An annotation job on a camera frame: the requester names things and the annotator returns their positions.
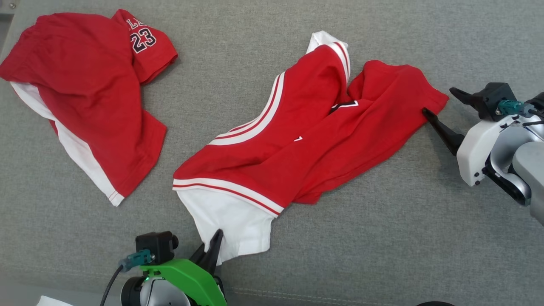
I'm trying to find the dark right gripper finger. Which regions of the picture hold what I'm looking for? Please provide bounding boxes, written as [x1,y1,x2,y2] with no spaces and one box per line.
[422,107,465,156]
[449,87,483,109]

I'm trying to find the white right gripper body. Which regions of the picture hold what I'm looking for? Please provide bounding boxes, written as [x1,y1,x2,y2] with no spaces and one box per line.
[456,113,544,207]

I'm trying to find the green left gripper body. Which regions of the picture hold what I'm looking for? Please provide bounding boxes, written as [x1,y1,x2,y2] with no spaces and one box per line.
[142,258,228,306]

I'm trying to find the red jersey white striped sleeves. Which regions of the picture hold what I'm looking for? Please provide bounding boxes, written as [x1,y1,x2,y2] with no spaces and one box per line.
[172,31,450,266]

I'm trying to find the red shorts number 23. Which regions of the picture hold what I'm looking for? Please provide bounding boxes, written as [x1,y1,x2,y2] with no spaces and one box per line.
[0,8,179,207]

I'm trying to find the grey fabric sofa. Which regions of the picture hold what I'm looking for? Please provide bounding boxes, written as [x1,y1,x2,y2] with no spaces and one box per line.
[0,0,544,306]

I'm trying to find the white flat object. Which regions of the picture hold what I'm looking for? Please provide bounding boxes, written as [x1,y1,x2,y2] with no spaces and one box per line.
[36,295,74,306]

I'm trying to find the right camera cable teal plug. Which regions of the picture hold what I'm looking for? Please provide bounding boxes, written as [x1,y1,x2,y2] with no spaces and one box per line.
[496,91,544,119]

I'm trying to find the camera cable teal plug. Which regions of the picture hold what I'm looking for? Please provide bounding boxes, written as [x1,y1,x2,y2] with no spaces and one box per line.
[99,249,156,306]
[496,91,544,119]

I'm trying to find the left camera cable teal plug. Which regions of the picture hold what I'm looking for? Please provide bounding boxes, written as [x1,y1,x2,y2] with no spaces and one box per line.
[99,249,156,306]

